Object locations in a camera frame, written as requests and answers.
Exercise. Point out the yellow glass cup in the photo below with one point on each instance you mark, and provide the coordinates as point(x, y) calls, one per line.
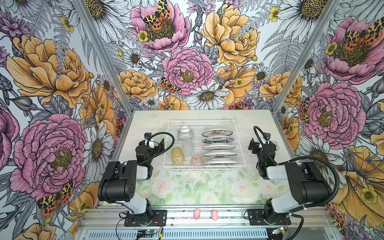
point(177, 156)

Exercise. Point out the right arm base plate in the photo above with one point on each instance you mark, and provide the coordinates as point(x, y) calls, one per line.
point(258, 217)

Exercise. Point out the green circuit board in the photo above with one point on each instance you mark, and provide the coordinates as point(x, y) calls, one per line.
point(147, 233)

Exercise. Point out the right circuit board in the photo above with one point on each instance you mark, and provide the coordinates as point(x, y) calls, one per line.
point(277, 231)

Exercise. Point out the plate with green lettered rim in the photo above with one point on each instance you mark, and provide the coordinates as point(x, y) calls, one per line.
point(218, 139)

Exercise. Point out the aluminium front rail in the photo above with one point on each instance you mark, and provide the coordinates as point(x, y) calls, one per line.
point(107, 223)

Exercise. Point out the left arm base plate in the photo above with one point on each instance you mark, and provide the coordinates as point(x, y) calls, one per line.
point(156, 218)

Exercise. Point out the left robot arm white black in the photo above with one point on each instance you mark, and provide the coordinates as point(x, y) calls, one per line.
point(118, 184)

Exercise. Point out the pink glass cup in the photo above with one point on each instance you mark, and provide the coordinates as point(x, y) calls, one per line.
point(197, 161)

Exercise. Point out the plate with orange sunburst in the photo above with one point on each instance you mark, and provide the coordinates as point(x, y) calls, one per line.
point(220, 153)

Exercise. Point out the plate with red characters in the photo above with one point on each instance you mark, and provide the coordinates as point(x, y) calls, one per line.
point(217, 132)

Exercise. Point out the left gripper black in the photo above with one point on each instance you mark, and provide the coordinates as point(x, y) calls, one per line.
point(143, 150)

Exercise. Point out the white wire dish rack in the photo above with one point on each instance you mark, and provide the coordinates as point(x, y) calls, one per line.
point(198, 127)

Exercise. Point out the striped grey bowl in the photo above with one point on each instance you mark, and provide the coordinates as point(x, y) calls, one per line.
point(185, 132)

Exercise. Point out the clear glass cup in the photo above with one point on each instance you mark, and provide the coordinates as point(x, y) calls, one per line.
point(188, 146)

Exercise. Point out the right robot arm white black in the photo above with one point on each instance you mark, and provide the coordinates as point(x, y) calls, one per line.
point(307, 186)

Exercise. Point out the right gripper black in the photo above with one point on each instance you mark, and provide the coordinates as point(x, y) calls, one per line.
point(261, 152)

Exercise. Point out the pink clip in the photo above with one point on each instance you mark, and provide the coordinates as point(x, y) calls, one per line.
point(197, 213)
point(214, 215)

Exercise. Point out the left pink clip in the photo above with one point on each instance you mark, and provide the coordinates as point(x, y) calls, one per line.
point(197, 213)

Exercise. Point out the right pink clip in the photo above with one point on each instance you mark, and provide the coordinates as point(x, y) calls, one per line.
point(214, 215)

